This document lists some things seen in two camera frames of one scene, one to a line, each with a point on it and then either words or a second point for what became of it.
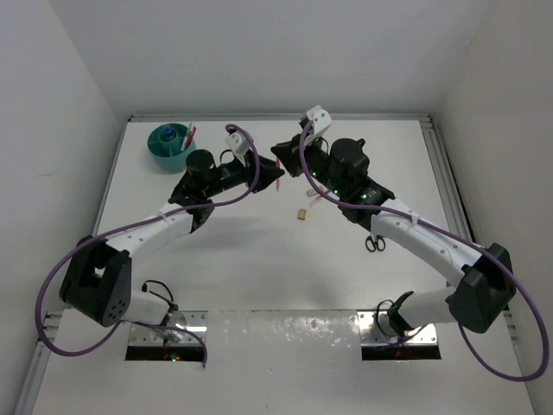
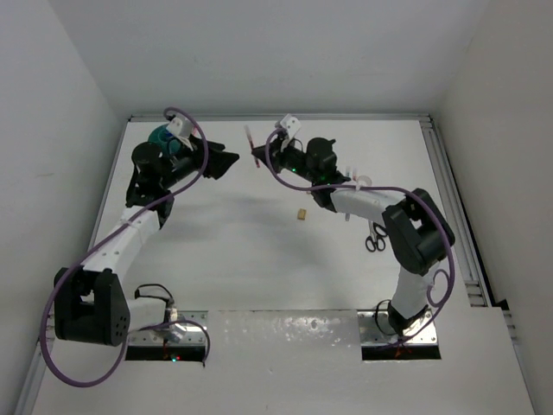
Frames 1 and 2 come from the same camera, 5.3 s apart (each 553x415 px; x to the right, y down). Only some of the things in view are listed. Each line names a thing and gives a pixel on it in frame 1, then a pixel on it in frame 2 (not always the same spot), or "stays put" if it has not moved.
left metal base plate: (197, 321) stays put
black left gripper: (268, 172) -> (218, 160)
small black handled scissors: (372, 243) stays put
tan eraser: (301, 213) stays put
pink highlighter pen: (277, 181) -> (247, 130)
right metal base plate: (377, 328) stays put
